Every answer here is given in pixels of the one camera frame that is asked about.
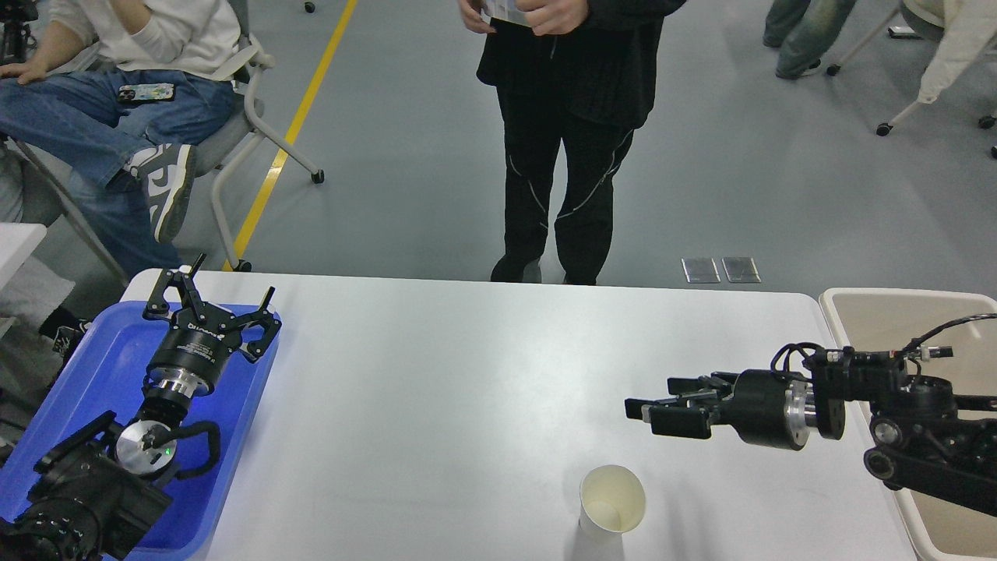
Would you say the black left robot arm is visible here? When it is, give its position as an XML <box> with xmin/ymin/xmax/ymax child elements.
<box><xmin>2</xmin><ymin>266</ymin><xmax>284</xmax><ymax>560</ymax></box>

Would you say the phone with patterned case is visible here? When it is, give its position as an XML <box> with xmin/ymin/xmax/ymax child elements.
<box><xmin>115</xmin><ymin>83</ymin><xmax>175</xmax><ymax>105</ymax></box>

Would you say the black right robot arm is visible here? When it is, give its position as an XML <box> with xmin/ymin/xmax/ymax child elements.
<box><xmin>625</xmin><ymin>312</ymin><xmax>996</xmax><ymax>515</ymax></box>

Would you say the white side table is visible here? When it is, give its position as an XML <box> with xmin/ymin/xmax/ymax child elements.
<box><xmin>0</xmin><ymin>221</ymin><xmax>48</xmax><ymax>290</ymax></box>

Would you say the seated person in jeans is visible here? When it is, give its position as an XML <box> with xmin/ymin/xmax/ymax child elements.
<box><xmin>1</xmin><ymin>1</ymin><xmax>240</xmax><ymax>276</ymax></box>

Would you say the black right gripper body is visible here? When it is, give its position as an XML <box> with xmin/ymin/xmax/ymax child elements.
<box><xmin>709</xmin><ymin>369</ymin><xmax>845</xmax><ymax>451</ymax></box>

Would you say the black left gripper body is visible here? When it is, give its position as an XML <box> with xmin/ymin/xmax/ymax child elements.
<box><xmin>145</xmin><ymin>308</ymin><xmax>245</xmax><ymax>397</ymax></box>

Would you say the standing person in black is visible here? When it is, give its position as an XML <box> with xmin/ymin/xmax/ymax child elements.
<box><xmin>458</xmin><ymin>1</ymin><xmax>682</xmax><ymax>285</ymax></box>

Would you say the blue plastic tray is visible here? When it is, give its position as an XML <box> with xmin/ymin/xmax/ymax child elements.
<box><xmin>1</xmin><ymin>302</ymin><xmax>279</xmax><ymax>560</ymax></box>

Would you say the person in faded jeans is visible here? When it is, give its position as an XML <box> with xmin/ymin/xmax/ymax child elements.
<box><xmin>762</xmin><ymin>1</ymin><xmax>857</xmax><ymax>79</ymax></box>

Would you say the white paper cup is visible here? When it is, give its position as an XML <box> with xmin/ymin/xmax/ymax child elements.
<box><xmin>578</xmin><ymin>464</ymin><xmax>647</xmax><ymax>541</ymax></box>

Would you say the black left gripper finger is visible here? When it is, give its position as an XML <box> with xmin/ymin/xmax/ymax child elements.
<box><xmin>222</xmin><ymin>285</ymin><xmax>282</xmax><ymax>363</ymax></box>
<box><xmin>141</xmin><ymin>252</ymin><xmax>207</xmax><ymax>322</ymax></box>

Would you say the aluminium foil tray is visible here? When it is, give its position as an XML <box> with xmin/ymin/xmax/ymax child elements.
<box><xmin>481</xmin><ymin>0</ymin><xmax>530</xmax><ymax>27</ymax></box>

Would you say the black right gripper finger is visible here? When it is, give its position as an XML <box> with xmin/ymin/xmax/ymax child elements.
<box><xmin>624</xmin><ymin>398</ymin><xmax>720</xmax><ymax>439</ymax></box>
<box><xmin>668</xmin><ymin>372</ymin><xmax>738</xmax><ymax>399</ymax></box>

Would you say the white chair with jacket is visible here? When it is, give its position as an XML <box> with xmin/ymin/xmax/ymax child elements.
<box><xmin>825</xmin><ymin>1</ymin><xmax>996</xmax><ymax>137</ymax></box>

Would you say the grey office chair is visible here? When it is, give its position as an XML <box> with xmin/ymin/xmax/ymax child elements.
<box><xmin>14</xmin><ymin>1</ymin><xmax>325</xmax><ymax>287</ymax></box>

